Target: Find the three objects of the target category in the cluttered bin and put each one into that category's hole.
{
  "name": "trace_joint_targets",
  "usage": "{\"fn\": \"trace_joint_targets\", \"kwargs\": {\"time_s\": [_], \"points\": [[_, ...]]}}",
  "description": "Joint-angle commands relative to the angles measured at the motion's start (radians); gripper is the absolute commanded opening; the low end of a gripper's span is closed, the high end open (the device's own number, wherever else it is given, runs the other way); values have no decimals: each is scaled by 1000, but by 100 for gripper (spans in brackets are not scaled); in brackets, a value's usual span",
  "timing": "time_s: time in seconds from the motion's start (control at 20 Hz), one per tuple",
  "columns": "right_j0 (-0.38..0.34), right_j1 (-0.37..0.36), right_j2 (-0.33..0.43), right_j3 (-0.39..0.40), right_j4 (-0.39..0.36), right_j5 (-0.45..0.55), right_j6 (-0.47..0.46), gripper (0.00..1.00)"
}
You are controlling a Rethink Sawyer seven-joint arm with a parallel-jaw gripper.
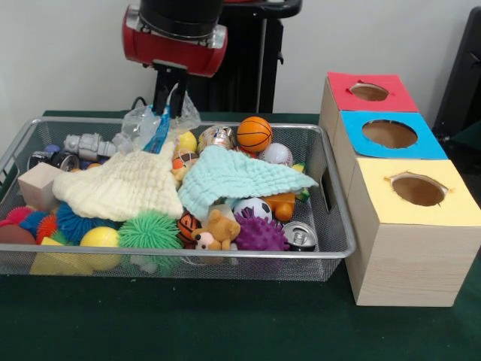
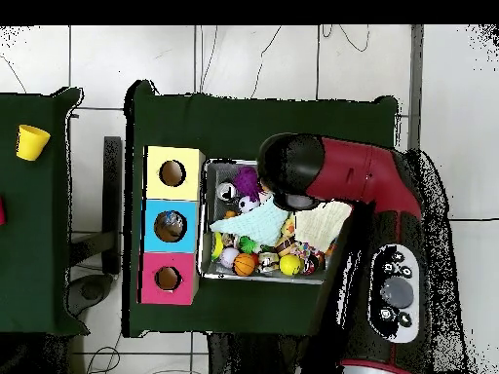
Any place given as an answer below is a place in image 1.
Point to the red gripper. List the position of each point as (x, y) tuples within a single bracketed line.
[(173, 50)]

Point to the cream knitted cloth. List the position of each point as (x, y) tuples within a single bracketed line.
[(124, 188)]

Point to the mint green knitted cloth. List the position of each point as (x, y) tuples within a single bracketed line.
[(240, 176)]

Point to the silver mesh bin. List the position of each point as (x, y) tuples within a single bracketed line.
[(282, 269)]

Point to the wooden three-hole box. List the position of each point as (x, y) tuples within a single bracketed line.
[(406, 263)]

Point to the orange toy basketball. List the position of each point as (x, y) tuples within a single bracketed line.
[(254, 134)]

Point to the grey toy robot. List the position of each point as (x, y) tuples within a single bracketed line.
[(88, 146)]

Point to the white toy baseball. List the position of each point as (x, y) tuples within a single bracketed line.
[(276, 154)]

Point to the green koosh ball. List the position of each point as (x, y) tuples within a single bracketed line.
[(150, 231)]

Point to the toy soccer ball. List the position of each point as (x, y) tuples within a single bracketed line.
[(253, 208)]

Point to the brown teddy bear plush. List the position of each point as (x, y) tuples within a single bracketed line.
[(218, 229)]

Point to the yellow smooth ball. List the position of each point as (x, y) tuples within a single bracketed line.
[(99, 237)]

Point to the blue koosh ball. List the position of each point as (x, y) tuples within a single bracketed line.
[(75, 223)]

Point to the wooden block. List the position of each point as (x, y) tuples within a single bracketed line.
[(37, 184)]

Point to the purple spiky ball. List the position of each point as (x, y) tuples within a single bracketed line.
[(259, 235)]

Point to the silver drink can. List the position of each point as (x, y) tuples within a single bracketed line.
[(300, 237)]

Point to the dark green table cloth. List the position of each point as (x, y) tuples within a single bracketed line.
[(225, 323)]

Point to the black stand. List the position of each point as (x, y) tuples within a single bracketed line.
[(462, 75)]

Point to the dark green side-table cloth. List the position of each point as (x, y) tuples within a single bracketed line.
[(469, 137)]

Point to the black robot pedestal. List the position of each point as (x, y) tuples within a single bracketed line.
[(244, 75)]

